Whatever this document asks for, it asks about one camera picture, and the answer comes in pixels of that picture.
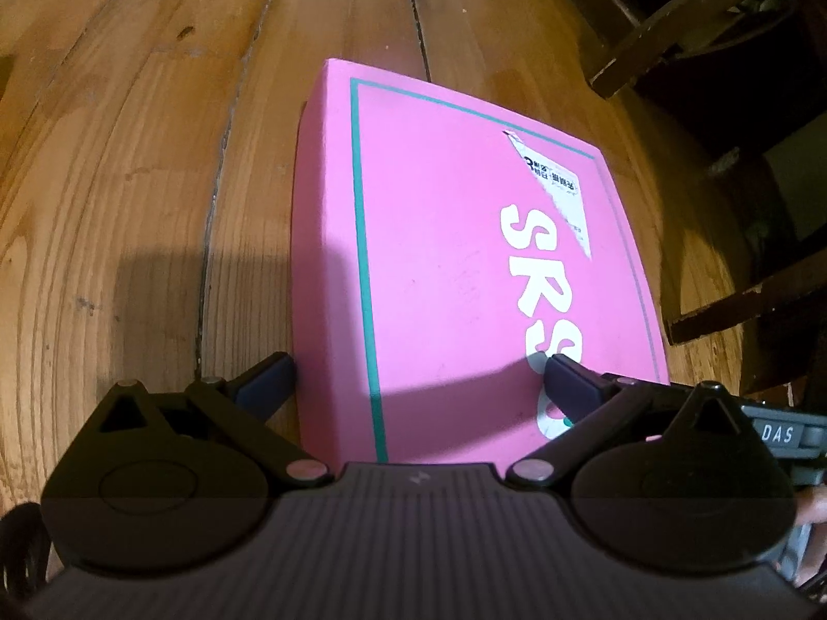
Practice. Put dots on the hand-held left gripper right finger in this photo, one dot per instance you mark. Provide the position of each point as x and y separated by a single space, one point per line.
572 387

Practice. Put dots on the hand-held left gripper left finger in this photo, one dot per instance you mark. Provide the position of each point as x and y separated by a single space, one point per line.
271 381

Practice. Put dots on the pink box lid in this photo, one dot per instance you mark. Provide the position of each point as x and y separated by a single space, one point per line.
439 239

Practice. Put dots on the wooden desktop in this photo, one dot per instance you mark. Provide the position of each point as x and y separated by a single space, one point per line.
129 142

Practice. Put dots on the person's right hand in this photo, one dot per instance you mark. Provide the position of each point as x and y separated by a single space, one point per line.
815 505

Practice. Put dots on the dark wooden chair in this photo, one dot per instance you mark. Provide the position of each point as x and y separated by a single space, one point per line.
711 77

